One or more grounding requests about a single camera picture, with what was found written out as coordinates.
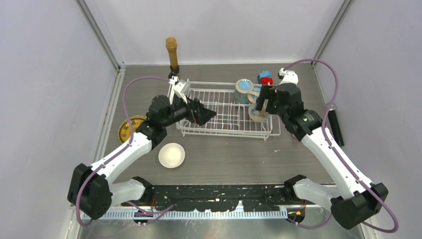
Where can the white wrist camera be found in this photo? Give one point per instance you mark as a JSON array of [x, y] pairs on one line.
[[178, 88], [288, 76]]

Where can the large yellow woven plate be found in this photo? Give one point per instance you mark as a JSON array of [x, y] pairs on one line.
[[124, 129]]

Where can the white floral bowl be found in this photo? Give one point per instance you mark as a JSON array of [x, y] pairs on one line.
[[171, 155]]

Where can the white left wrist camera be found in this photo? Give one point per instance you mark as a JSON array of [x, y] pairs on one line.
[[178, 88]]

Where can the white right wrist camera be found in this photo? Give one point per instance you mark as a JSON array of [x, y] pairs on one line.
[[288, 76]]

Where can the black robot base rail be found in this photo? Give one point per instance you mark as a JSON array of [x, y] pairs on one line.
[[222, 198]]

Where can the black microphone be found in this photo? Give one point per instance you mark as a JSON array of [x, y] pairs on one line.
[[334, 125]]

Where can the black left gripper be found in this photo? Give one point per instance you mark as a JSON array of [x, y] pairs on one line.
[[197, 113]]

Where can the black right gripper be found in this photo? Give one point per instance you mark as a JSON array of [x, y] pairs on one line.
[[267, 92]]

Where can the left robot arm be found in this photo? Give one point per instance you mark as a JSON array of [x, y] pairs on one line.
[[93, 189]]

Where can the red blue toy brick stack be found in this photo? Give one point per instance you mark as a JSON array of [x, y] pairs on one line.
[[264, 78]]

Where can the cream green ceramic mug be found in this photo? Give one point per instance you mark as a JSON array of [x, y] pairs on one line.
[[254, 114]]

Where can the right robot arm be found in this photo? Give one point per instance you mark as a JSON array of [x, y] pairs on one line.
[[355, 198]]

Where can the blue ceramic mug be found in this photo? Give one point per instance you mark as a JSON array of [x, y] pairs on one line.
[[246, 92]]

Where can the white wire dish rack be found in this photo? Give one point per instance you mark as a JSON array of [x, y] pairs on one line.
[[232, 117]]

